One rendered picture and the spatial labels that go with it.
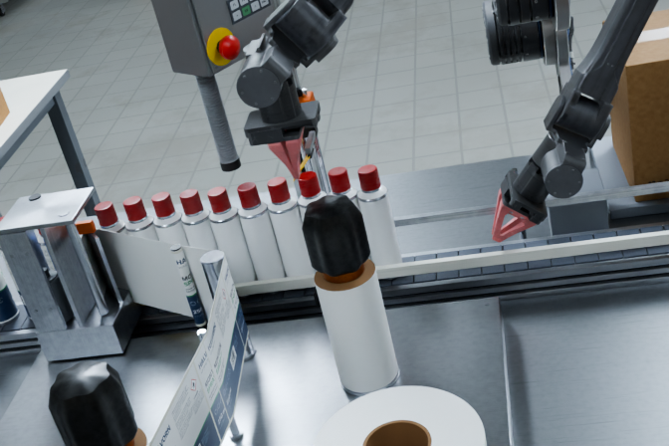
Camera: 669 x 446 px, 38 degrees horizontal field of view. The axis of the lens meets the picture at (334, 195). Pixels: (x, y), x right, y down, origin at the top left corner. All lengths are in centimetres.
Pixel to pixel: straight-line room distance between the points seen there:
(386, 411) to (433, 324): 39
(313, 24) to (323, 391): 54
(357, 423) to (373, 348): 24
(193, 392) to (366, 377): 27
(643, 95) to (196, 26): 77
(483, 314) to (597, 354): 18
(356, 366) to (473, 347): 19
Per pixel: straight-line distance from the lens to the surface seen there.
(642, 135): 180
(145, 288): 170
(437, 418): 116
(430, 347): 151
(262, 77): 124
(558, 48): 258
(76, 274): 168
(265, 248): 167
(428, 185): 205
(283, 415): 145
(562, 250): 163
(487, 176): 205
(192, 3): 152
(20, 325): 190
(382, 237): 163
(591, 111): 154
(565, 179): 149
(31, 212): 165
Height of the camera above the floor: 179
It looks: 27 degrees down
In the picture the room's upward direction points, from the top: 13 degrees counter-clockwise
